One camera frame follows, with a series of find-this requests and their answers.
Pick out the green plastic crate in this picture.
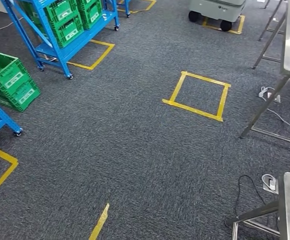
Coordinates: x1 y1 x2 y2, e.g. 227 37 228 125
78 0 103 31
44 0 80 30
50 14 85 50
0 78 42 113
0 48 33 98

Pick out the white power strip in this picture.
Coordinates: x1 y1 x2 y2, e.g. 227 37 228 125
267 92 282 104

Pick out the grey floor socket box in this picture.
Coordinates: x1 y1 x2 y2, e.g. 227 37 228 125
260 173 279 195

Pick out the black cable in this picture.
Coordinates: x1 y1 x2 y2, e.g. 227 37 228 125
234 174 268 218

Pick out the white cable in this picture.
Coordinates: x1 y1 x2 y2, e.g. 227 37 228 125
257 86 290 144

